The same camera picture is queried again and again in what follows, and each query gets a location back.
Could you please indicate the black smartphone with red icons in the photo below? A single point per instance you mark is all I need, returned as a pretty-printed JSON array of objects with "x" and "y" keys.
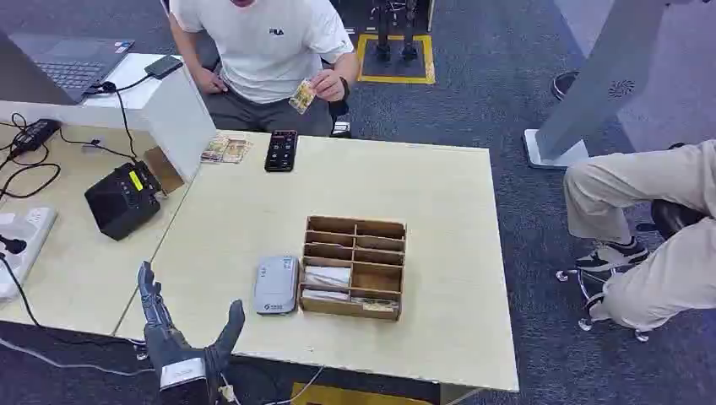
[{"x": 281, "y": 151}]

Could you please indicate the black power adapter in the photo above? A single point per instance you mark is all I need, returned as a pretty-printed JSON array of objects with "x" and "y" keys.
[{"x": 34, "y": 135}]

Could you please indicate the person's left hand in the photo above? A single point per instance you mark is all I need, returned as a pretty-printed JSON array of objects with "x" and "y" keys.
[{"x": 330, "y": 86}]

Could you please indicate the black office chair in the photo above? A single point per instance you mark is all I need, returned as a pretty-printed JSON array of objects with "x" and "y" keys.
[{"x": 674, "y": 215}]

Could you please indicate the white desk partition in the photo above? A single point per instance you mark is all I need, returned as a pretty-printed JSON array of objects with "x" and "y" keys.
[{"x": 173, "y": 117}]

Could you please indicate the plain black smartphone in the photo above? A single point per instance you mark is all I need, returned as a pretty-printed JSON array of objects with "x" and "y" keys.
[{"x": 163, "y": 66}]

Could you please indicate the white power strip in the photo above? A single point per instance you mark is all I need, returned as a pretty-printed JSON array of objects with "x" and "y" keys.
[{"x": 25, "y": 240}]

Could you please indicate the white pillar stand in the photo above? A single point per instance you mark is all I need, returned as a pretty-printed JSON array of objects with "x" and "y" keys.
[{"x": 604, "y": 72}]

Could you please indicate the standing humanoid robot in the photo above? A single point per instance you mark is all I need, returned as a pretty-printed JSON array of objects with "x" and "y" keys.
[{"x": 383, "y": 33}]

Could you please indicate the black wristwatch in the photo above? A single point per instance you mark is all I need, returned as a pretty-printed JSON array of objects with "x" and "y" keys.
[{"x": 345, "y": 88}]

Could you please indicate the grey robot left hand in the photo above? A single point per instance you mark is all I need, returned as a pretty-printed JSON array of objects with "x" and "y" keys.
[{"x": 168, "y": 341}]

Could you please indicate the white card stack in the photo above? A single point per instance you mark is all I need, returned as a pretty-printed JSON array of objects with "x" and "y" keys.
[
  {"x": 324, "y": 295},
  {"x": 327, "y": 277}
]

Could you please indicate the wooden slotted card box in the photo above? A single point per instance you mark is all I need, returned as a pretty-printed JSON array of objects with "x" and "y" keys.
[{"x": 377, "y": 277}]

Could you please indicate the person's right hand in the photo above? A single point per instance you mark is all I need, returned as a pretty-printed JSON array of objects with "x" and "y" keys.
[{"x": 210, "y": 81}]

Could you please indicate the black plug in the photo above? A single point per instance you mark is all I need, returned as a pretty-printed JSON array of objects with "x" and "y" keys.
[{"x": 12, "y": 244}]

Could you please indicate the black device with yellow label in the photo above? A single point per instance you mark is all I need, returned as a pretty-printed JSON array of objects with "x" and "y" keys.
[{"x": 120, "y": 201}]

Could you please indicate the yellow floor tape square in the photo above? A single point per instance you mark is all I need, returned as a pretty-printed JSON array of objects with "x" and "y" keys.
[{"x": 428, "y": 58}]

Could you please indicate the seated person in beige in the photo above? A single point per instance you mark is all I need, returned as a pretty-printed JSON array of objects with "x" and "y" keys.
[{"x": 660, "y": 235}]

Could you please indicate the brown cardboard piece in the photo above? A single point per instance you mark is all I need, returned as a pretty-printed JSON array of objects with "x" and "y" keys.
[{"x": 165, "y": 170}]

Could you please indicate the grey card reader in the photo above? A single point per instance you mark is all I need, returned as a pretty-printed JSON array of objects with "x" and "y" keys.
[{"x": 276, "y": 285}]

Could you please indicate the seated person in white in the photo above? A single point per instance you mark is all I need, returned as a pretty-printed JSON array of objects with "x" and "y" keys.
[{"x": 268, "y": 56}]

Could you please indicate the yellow floor mat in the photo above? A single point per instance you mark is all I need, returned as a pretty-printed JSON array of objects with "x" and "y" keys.
[{"x": 347, "y": 396}]

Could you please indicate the grey laptop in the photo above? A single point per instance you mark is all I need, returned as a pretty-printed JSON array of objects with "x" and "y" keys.
[{"x": 61, "y": 64}]

